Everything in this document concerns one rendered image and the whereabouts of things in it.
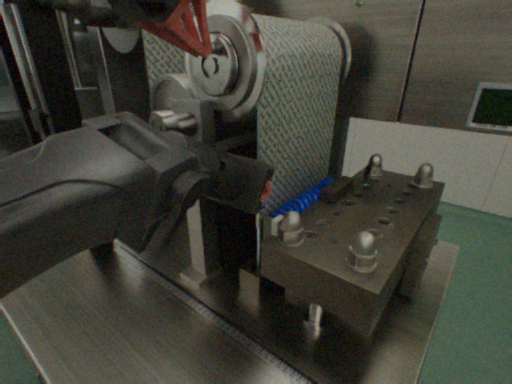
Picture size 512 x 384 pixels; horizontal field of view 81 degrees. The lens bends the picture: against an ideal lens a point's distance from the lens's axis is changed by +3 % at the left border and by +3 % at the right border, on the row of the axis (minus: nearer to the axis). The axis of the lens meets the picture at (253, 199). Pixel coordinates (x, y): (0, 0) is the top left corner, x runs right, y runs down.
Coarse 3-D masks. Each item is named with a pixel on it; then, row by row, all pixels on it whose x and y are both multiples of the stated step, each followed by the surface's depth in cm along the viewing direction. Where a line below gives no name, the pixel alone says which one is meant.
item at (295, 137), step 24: (336, 96) 55; (264, 120) 40; (288, 120) 45; (312, 120) 51; (264, 144) 42; (288, 144) 47; (312, 144) 53; (288, 168) 49; (312, 168) 56; (288, 192) 51
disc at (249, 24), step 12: (216, 0) 37; (228, 0) 36; (216, 12) 37; (228, 12) 36; (240, 12) 35; (240, 24) 36; (252, 24) 35; (252, 36) 35; (252, 48) 36; (264, 48) 35; (264, 60) 35; (264, 72) 36; (192, 84) 44; (252, 84) 38; (252, 96) 38; (240, 108) 40; (252, 108) 39; (228, 120) 42
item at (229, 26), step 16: (208, 16) 38; (224, 16) 36; (224, 32) 37; (240, 32) 35; (240, 48) 36; (240, 64) 37; (192, 80) 43; (240, 80) 38; (208, 96) 42; (224, 96) 40; (240, 96) 39
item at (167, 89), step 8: (160, 80) 48; (168, 80) 48; (176, 80) 46; (184, 80) 46; (152, 88) 51; (160, 88) 50; (168, 88) 49; (176, 88) 48; (184, 88) 46; (152, 96) 51; (160, 96) 51; (168, 96) 50; (176, 96) 48; (184, 96) 47; (192, 96) 46; (152, 104) 52; (160, 104) 52; (168, 104) 50; (176, 104) 48; (176, 112) 49
